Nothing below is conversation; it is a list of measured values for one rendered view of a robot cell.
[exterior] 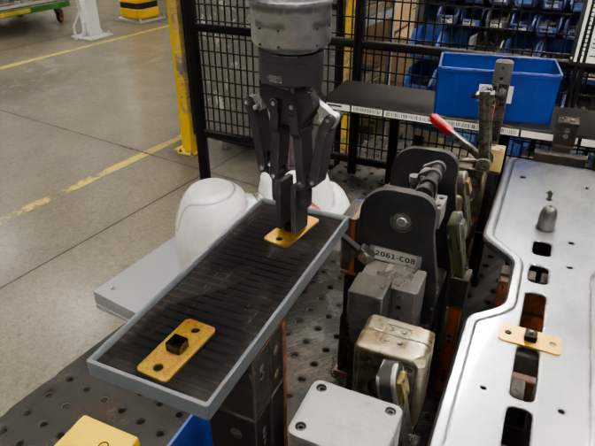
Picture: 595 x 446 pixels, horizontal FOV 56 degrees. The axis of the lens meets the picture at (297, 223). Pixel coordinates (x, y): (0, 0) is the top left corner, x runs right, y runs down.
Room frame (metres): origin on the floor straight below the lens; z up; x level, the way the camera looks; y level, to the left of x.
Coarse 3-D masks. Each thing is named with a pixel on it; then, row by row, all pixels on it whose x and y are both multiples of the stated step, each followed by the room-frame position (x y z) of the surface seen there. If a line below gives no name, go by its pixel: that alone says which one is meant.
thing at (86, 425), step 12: (84, 420) 0.33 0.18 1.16; (96, 420) 0.33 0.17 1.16; (72, 432) 0.32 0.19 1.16; (84, 432) 0.32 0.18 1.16; (96, 432) 0.32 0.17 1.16; (108, 432) 0.32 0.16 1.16; (120, 432) 0.32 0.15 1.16; (60, 444) 0.31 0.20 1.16; (72, 444) 0.31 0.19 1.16; (84, 444) 0.31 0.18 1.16; (96, 444) 0.31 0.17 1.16; (108, 444) 0.31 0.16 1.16; (120, 444) 0.31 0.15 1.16; (132, 444) 0.31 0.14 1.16
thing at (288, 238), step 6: (288, 222) 0.65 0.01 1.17; (312, 222) 0.66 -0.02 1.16; (318, 222) 0.67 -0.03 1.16; (276, 228) 0.65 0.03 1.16; (282, 228) 0.65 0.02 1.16; (288, 228) 0.64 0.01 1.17; (306, 228) 0.65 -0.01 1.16; (270, 234) 0.63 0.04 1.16; (276, 234) 0.63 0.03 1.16; (282, 234) 0.63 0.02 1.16; (288, 234) 0.63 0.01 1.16; (294, 234) 0.63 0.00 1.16; (300, 234) 0.63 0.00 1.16; (270, 240) 0.62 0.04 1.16; (276, 240) 0.62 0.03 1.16; (282, 240) 0.62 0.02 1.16; (288, 240) 0.62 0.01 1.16; (294, 240) 0.62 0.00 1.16; (282, 246) 0.61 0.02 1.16; (288, 246) 0.61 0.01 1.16
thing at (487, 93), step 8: (488, 88) 1.11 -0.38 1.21; (504, 88) 1.09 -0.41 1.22; (472, 96) 1.11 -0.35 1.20; (480, 96) 1.09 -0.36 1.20; (488, 96) 1.08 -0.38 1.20; (496, 96) 1.09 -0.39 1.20; (504, 96) 1.08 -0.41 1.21; (480, 104) 1.09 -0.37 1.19; (488, 104) 1.08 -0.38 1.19; (480, 112) 1.09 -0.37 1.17; (488, 112) 1.08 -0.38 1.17; (480, 120) 1.08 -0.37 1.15; (488, 120) 1.08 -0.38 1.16; (480, 128) 1.08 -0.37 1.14; (488, 128) 1.08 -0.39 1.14; (480, 136) 1.08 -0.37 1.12; (488, 136) 1.08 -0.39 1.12; (480, 144) 1.08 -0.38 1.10; (488, 144) 1.08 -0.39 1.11; (480, 152) 1.08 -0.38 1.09; (488, 152) 1.07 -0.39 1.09
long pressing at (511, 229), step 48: (528, 192) 1.07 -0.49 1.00; (576, 192) 1.07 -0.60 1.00; (528, 240) 0.88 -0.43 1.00; (576, 240) 0.88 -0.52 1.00; (528, 288) 0.73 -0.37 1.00; (576, 288) 0.73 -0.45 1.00; (480, 336) 0.62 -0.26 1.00; (576, 336) 0.62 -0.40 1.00; (480, 384) 0.52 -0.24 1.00; (576, 384) 0.52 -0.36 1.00; (432, 432) 0.45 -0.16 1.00; (480, 432) 0.45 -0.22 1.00; (576, 432) 0.45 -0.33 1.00
